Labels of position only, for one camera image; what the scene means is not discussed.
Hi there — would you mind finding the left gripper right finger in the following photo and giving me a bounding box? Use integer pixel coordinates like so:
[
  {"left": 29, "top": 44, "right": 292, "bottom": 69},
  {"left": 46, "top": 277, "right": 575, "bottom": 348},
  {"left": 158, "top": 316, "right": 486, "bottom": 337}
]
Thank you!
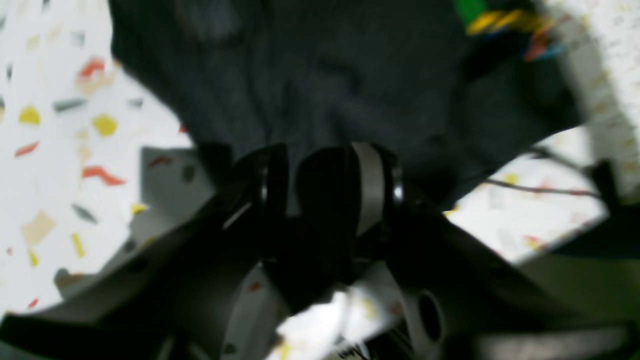
[{"left": 295, "top": 143, "right": 639, "bottom": 360}]

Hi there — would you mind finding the black T-shirt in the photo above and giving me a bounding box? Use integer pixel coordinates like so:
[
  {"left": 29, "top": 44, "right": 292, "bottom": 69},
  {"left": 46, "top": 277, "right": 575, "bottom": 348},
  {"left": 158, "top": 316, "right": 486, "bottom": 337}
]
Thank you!
[{"left": 109, "top": 0, "right": 580, "bottom": 209}]

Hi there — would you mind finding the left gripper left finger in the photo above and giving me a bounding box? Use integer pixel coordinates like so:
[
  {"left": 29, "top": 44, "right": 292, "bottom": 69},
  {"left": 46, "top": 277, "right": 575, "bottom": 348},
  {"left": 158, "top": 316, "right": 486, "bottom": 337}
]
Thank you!
[{"left": 1, "top": 145, "right": 289, "bottom": 360}]

